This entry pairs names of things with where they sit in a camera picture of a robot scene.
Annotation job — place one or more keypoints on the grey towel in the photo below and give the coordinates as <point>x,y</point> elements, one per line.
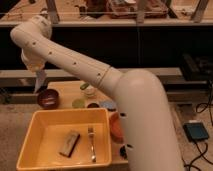
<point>40,79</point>

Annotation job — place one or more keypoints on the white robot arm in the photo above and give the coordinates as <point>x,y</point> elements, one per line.
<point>149,134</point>

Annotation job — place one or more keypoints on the orange bowl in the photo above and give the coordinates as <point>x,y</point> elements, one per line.
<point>115,128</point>

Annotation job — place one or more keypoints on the purple bowl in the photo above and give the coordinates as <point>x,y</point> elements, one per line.
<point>48,99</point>

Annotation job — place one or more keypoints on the white cup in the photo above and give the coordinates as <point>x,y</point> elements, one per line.
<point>89,92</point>

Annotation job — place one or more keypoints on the green cucumber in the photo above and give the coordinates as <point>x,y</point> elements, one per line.
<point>84,86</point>

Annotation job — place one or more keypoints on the dark brown small dish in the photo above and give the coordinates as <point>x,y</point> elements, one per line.
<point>93,105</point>

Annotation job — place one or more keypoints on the green small dish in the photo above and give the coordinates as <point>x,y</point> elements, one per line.
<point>78,103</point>

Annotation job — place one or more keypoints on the wooden table board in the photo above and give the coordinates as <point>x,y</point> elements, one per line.
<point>69,91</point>

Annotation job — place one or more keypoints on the metal fork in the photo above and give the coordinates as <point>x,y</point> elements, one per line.
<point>91,135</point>

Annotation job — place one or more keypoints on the yellow plastic tub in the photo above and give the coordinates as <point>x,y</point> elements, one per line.
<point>47,131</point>

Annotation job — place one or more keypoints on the wooden block sponge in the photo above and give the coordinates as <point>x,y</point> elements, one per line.
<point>69,143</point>

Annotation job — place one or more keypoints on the black foot pedal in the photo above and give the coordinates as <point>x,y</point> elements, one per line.
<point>195,131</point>

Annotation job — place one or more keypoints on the dish brush white handle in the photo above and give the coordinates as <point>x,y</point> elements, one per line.
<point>123,153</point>

